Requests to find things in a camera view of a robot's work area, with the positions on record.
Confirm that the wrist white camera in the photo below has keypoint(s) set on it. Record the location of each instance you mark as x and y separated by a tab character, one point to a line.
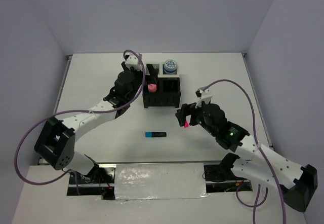
203	97
133	60

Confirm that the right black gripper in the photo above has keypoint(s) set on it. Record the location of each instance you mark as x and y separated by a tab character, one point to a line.
187	110

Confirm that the silver tape sheet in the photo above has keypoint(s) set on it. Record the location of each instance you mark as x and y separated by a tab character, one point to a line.
159	181

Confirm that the white two-slot organizer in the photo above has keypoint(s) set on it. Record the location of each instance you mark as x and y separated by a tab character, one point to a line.
159	66

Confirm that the pink capped tube of clips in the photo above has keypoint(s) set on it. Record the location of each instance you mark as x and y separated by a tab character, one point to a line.
152	88

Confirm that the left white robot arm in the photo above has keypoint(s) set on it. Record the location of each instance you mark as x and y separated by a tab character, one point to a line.
57	139

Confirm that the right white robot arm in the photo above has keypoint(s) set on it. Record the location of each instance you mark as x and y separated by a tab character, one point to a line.
251	160

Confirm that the pink capped black highlighter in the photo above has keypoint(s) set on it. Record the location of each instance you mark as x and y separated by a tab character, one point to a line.
186	124

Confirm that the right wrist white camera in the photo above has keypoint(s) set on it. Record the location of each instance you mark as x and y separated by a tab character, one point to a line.
203	97

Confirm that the black two-slot organizer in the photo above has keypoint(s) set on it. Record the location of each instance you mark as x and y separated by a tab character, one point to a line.
168	94

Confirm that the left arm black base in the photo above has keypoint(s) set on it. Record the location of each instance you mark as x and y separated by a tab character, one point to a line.
103	186

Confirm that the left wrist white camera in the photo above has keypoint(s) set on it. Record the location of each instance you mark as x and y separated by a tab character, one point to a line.
133	60

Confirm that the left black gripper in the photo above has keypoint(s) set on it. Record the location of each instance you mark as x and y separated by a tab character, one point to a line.
152	78

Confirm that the blue capped black highlighter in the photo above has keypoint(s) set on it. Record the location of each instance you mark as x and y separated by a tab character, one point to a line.
155	134

